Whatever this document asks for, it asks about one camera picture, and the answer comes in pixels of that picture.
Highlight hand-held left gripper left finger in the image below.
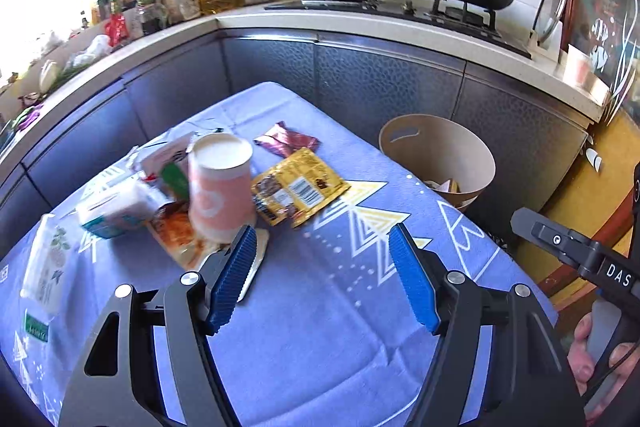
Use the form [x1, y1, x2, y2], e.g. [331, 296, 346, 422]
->
[59, 224, 258, 427]

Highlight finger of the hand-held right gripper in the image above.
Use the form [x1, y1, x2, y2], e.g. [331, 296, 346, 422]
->
[510, 208, 601, 279]

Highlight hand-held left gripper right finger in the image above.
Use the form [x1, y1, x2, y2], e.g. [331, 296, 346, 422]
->
[387, 223, 586, 427]

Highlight orange snack packet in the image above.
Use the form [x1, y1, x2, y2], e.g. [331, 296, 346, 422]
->
[147, 201, 271, 304]

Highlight pink paper cup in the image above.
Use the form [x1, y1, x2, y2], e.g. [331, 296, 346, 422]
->
[187, 133, 258, 242]

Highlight yellow snack packet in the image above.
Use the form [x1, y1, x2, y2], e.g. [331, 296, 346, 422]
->
[250, 147, 352, 228]

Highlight green white snack packet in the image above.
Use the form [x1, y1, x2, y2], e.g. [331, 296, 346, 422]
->
[160, 161, 192, 204]

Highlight white teal carton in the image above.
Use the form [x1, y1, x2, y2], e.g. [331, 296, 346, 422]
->
[76, 182, 166, 240]

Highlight beige waste bin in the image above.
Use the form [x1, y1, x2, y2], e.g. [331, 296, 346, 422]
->
[378, 114, 497, 214]

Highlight red white snack packet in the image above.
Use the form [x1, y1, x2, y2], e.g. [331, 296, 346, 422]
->
[127, 132, 201, 188]

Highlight maroon foil wrapper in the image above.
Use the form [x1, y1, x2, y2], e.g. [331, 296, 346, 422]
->
[253, 121, 321, 158]

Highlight person's right hand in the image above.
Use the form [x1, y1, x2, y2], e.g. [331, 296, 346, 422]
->
[572, 312, 640, 425]

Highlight printed blue tablecloth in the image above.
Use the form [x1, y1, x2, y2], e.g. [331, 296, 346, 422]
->
[0, 81, 521, 427]

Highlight pink white container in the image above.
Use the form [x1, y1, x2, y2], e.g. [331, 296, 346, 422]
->
[565, 44, 597, 88]

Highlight grey kitchen cabinet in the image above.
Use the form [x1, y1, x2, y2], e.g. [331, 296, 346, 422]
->
[0, 29, 592, 258]

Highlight glass pot lid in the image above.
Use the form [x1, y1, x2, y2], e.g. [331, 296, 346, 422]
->
[530, 0, 571, 50]

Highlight glass door with fish print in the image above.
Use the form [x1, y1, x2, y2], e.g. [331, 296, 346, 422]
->
[560, 0, 640, 128]

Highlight purple cloth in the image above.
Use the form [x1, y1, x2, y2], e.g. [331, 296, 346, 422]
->
[14, 103, 45, 128]

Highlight white plastic bag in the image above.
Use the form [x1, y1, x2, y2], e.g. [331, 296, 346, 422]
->
[75, 34, 114, 68]

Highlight black gas stove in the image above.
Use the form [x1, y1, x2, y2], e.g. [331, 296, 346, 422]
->
[264, 0, 533, 58]

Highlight red plastic bag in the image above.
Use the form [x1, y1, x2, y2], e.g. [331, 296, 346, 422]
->
[104, 14, 127, 48]

